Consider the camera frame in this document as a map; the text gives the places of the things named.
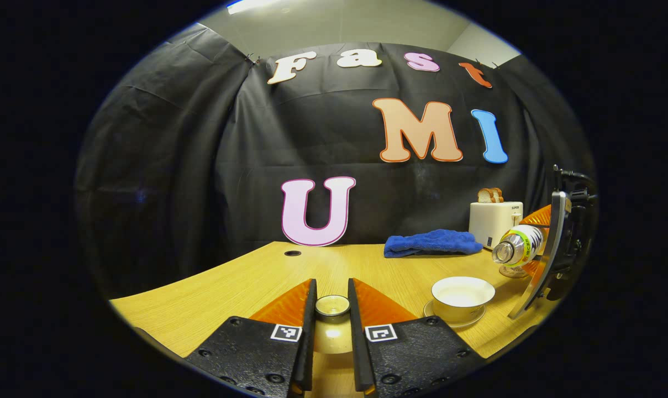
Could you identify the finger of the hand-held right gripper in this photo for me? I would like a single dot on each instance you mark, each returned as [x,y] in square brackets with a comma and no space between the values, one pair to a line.
[556,221]
[532,287]

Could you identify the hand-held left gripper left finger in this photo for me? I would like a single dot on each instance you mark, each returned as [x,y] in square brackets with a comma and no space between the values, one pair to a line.
[310,337]

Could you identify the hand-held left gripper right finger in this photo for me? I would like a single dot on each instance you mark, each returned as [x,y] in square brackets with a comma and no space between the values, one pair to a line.
[356,342]

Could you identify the cream teacup lid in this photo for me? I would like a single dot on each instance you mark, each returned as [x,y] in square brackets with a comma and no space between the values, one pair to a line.
[332,331]

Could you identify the round cork coaster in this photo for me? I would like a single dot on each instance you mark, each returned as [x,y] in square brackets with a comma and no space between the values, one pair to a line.
[511,272]

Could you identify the clear labelled water bottle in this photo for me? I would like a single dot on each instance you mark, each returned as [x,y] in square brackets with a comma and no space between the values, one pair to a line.
[519,243]

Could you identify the cream ceramic teacup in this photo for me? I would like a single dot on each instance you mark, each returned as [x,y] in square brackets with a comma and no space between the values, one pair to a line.
[461,309]

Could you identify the toast bread slice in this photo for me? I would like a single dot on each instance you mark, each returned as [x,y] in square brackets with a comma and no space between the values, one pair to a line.
[484,195]
[498,194]

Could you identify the white toaster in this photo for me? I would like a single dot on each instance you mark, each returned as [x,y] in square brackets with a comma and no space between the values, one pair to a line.
[491,224]

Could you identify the cream ceramic saucer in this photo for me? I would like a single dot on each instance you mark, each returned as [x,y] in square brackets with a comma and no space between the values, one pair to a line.
[474,321]

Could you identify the blue towel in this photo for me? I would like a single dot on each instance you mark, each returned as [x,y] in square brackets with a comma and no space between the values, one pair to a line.
[430,243]

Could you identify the black backdrop cloth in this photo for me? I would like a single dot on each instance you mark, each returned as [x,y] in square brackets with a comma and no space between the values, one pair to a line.
[173,166]

